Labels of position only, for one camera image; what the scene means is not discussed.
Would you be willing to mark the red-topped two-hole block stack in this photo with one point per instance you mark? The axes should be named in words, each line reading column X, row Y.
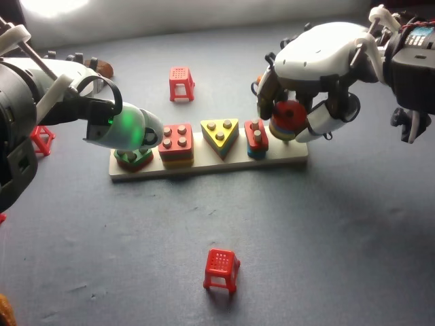
column 256, row 146

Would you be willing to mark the small red toy stool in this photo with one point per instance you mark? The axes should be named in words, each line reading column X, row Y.
column 42, row 134
column 180, row 74
column 221, row 263

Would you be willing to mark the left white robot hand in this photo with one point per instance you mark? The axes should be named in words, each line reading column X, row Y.
column 129, row 125

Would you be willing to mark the orange toy shrimp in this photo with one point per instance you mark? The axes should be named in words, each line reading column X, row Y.
column 259, row 80

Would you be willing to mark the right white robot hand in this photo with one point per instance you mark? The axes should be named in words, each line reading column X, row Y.
column 316, row 57

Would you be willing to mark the brown toy food lump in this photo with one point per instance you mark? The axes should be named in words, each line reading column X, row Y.
column 104, row 69

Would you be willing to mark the white backdrop sheet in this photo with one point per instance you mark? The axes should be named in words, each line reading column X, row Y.
column 170, row 17

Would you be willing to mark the red ring piece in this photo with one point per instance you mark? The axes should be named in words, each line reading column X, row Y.
column 289, row 113

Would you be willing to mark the orange toy bread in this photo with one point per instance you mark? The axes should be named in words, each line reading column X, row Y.
column 5, row 310

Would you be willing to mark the grey table cloth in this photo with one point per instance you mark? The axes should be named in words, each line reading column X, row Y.
column 306, row 220

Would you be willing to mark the green-topped block stack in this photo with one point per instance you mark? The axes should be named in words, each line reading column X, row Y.
column 130, row 163

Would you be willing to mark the wooden shape sorter board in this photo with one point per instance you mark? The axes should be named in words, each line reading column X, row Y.
column 210, row 168

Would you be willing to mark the red-topped square block stack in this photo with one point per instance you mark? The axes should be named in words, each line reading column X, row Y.
column 175, row 147

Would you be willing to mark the yellow-topped triangle block stack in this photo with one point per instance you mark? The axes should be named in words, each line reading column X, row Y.
column 221, row 142

